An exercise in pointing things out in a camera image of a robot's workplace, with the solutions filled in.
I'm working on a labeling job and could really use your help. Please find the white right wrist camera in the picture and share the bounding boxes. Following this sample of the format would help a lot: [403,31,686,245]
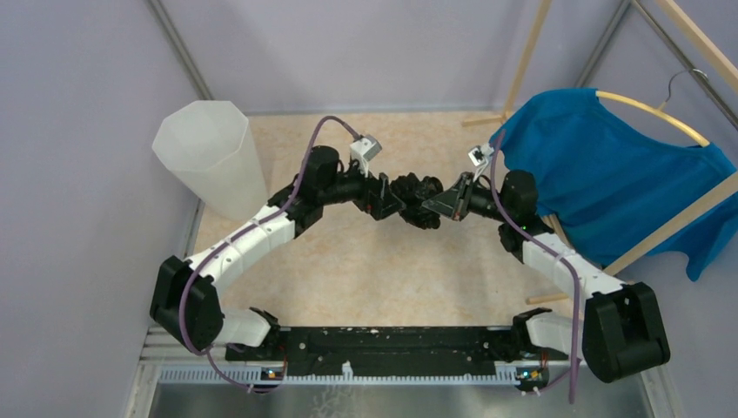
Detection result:
[468,144,494,170]

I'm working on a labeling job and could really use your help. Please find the blue t-shirt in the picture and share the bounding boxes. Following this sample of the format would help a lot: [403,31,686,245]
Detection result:
[489,89,736,266]

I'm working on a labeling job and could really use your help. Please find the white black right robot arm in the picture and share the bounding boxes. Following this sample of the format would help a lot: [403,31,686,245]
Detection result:
[421,170,671,383]

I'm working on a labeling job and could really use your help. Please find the white translucent trash bin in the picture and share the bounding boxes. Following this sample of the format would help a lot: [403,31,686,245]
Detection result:
[152,100,267,222]

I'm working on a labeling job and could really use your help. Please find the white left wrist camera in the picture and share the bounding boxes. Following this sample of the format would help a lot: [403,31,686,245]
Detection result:
[349,135,383,178]

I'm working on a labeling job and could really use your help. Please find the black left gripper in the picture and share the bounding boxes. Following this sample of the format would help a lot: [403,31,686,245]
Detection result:
[319,157,406,220]

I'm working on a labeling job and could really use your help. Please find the wooden clothes hanger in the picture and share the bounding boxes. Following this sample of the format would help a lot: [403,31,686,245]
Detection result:
[595,68,710,148]

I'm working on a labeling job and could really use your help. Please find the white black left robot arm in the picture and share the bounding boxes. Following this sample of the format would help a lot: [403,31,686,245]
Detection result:
[150,145,406,360]

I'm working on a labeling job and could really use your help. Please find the wooden clothes rack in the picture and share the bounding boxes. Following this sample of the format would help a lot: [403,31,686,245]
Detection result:
[460,0,738,306]

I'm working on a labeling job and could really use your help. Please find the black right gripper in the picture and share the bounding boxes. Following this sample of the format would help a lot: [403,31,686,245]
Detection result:
[422,172,513,224]

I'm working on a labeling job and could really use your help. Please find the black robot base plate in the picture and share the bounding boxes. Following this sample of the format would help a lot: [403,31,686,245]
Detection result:
[225,327,566,377]

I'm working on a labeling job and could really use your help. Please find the black plastic trash bag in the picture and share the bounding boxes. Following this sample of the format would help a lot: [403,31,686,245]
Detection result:
[390,172,444,230]

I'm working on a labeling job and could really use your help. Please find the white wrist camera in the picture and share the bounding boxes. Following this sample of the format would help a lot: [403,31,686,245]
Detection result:
[349,135,383,178]
[468,144,494,170]

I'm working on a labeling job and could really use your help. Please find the white slotted cable duct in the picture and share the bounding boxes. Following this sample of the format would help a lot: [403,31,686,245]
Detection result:
[158,362,520,386]

